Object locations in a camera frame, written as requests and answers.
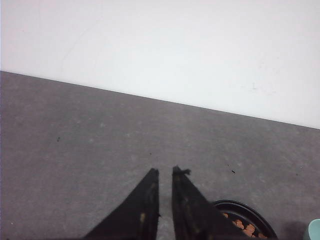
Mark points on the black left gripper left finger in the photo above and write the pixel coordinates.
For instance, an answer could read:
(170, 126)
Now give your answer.
(136, 218)

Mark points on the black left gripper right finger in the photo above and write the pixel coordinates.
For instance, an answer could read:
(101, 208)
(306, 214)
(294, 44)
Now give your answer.
(194, 217)

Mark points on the black frying pan green handle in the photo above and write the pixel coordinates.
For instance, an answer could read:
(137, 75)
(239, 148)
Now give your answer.
(240, 209)

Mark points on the teal ceramic bowl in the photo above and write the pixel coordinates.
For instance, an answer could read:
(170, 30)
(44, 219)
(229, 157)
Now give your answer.
(312, 231)

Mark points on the brown fried beef cubes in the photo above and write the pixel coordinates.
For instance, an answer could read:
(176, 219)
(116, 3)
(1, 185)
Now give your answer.
(246, 226)

